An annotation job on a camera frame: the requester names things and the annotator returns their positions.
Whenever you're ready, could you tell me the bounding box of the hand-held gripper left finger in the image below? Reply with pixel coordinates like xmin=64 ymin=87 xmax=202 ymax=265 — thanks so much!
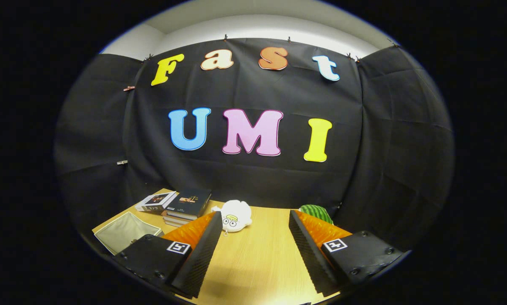
xmin=114 ymin=211 xmax=223 ymax=299

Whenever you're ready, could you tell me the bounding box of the watermelon slice plush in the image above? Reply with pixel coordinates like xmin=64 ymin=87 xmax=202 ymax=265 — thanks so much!
xmin=298 ymin=204 xmax=335 ymax=225

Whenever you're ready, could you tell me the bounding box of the row of small dark clips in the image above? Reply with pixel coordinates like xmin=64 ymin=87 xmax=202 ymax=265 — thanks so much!
xmin=144 ymin=34 xmax=401 ymax=64

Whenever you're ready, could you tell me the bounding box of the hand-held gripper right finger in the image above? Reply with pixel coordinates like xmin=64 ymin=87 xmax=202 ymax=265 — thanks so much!
xmin=288 ymin=210 xmax=405 ymax=298

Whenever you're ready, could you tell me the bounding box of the brown cover book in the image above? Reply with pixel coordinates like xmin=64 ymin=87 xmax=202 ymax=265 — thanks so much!
xmin=162 ymin=211 xmax=193 ymax=224

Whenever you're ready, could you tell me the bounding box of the white book with portrait cover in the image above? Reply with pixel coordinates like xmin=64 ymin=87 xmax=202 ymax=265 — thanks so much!
xmin=134 ymin=191 xmax=179 ymax=215

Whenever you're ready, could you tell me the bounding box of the white plush pouch with eyes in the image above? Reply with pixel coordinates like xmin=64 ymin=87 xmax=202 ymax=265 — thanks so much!
xmin=211 ymin=199 xmax=253 ymax=233

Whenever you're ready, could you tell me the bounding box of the dark cover book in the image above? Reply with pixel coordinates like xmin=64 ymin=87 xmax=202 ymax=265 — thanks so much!
xmin=165 ymin=188 xmax=212 ymax=221

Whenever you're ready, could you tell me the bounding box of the black backdrop cloth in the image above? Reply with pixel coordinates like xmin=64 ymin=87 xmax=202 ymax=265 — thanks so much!
xmin=53 ymin=37 xmax=455 ymax=250

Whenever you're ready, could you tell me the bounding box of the cream fabric storage box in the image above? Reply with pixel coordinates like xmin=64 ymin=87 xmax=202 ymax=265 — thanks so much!
xmin=92 ymin=211 xmax=164 ymax=256

